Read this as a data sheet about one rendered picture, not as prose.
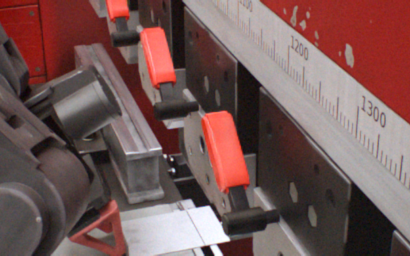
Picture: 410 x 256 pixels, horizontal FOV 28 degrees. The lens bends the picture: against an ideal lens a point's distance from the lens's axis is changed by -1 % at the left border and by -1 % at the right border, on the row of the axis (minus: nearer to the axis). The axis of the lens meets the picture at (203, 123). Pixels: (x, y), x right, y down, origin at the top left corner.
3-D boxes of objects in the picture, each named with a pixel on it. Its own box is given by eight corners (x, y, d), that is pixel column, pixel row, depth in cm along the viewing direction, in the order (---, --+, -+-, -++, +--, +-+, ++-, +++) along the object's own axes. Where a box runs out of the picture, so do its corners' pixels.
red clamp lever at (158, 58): (136, 26, 79) (158, 116, 75) (177, 21, 80) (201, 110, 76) (134, 35, 80) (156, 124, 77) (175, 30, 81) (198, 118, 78)
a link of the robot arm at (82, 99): (-15, 68, 94) (-31, 82, 86) (70, 17, 93) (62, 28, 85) (41, 153, 97) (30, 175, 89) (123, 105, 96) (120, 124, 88)
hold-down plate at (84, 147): (55, 99, 170) (53, 87, 169) (80, 96, 172) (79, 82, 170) (79, 167, 144) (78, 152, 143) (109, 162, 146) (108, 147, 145)
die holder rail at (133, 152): (77, 87, 176) (73, 45, 172) (104, 83, 177) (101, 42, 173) (129, 204, 133) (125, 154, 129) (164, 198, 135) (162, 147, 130)
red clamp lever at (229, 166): (198, 110, 62) (230, 233, 58) (249, 103, 63) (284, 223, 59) (193, 120, 63) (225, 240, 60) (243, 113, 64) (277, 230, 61)
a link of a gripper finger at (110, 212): (135, 218, 103) (97, 165, 98) (149, 249, 97) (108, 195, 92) (90, 247, 103) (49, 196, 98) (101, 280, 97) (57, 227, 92)
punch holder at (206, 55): (184, 157, 85) (179, 5, 78) (261, 145, 87) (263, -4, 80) (232, 235, 72) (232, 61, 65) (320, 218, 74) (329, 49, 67)
